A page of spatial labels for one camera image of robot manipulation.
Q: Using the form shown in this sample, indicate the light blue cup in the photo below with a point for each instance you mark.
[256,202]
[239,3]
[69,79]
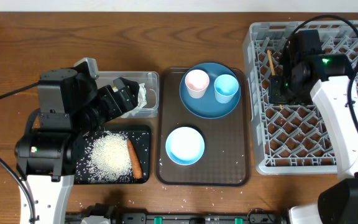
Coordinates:
[225,87]

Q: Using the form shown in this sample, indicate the white rice heap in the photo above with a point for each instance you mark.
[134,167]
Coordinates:
[106,160]

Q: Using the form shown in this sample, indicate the wooden chopstick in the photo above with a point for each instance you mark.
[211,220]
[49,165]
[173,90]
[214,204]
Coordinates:
[272,69]

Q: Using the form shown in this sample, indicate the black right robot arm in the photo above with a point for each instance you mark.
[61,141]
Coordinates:
[334,94]

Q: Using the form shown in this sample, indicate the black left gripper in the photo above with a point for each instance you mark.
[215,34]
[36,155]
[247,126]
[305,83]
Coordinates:
[127,102]

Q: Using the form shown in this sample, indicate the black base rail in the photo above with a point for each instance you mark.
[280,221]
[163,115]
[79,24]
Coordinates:
[100,213]

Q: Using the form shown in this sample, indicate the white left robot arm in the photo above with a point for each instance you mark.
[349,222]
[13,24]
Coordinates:
[71,106]

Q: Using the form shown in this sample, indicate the light blue bowl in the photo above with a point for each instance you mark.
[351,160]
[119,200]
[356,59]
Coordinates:
[185,146]

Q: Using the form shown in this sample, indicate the clear plastic bin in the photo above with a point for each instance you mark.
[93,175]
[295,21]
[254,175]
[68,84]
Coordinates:
[151,80]

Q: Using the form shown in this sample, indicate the brown serving tray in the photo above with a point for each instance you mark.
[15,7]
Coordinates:
[226,158]

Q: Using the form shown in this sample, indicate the orange carrot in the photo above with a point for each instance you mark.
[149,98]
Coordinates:
[136,168]

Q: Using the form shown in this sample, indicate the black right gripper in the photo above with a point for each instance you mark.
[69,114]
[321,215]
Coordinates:
[276,96]

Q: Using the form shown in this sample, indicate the black waste tray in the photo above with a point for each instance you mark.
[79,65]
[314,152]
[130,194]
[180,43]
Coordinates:
[140,137]

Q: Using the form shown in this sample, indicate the dark blue plate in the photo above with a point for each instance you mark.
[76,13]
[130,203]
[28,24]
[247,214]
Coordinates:
[207,106]

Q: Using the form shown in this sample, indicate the white tissue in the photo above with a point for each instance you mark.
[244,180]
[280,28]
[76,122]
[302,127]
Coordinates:
[141,103]

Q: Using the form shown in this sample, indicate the grey dishwasher rack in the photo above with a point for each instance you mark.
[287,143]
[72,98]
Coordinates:
[289,139]

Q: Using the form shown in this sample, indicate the pink cup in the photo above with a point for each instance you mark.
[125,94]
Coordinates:
[196,81]

